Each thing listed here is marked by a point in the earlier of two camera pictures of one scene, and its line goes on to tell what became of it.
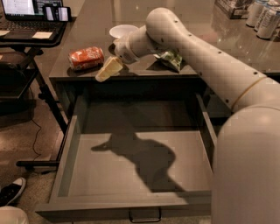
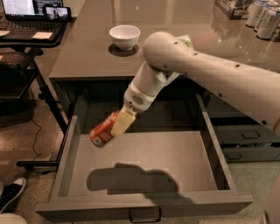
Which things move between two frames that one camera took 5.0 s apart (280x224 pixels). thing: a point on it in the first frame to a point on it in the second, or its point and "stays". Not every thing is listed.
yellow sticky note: (42, 35) stays
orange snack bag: (86, 58) to (102, 132)
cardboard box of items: (234, 9) stays
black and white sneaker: (10, 192) stays
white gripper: (122, 50) to (137, 100)
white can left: (254, 12) stays
